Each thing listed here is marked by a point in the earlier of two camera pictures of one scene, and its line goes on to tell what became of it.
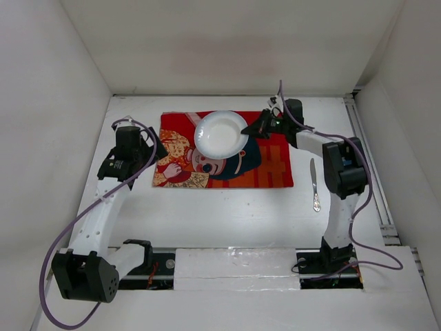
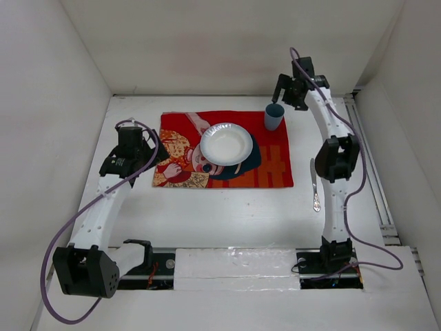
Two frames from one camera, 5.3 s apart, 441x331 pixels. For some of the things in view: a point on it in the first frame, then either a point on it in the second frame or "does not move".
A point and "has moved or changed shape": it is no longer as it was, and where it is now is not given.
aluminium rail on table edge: x=388 y=224 does not move
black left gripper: x=149 y=150 does not move
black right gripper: x=261 y=127 -> x=286 y=81
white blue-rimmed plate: x=218 y=134 has moved or changed shape
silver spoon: x=316 y=205 does not move
